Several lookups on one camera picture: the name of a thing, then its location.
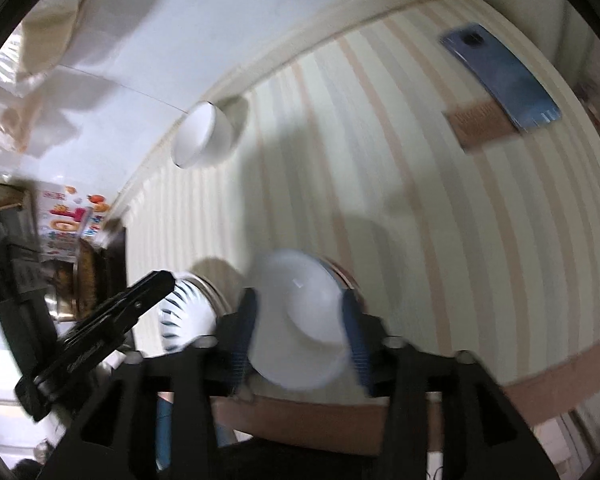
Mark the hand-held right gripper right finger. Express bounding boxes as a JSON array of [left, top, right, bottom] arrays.
[[340, 291, 547, 480]]

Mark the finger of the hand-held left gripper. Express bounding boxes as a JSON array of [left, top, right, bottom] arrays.
[[14, 270, 177, 422], [0, 225, 57, 363]]

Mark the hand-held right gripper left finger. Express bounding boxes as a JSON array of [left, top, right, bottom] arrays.
[[41, 287, 261, 480]]

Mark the white plate with blue stripes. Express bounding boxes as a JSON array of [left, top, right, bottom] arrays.
[[157, 270, 222, 357]]

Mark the plain white bowl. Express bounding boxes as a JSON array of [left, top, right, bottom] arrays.
[[247, 248, 354, 392]]

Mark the colourful printed box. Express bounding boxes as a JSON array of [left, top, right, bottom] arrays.
[[38, 185, 112, 262]]

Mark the striped tablecloth with cat print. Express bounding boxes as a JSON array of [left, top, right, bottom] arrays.
[[119, 0, 600, 453]]

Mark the clear plastic bag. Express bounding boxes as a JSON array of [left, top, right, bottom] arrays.
[[19, 0, 162, 82], [0, 25, 82, 157]]

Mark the white bowl with dark rim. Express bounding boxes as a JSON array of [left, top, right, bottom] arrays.
[[169, 101, 234, 170]]

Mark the brown card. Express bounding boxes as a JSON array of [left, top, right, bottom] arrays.
[[443, 101, 519, 152]]

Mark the blue smartphone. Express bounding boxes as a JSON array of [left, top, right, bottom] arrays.
[[439, 22, 564, 135]]

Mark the dark wok with steel handle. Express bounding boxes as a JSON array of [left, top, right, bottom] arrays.
[[55, 237, 129, 322]]

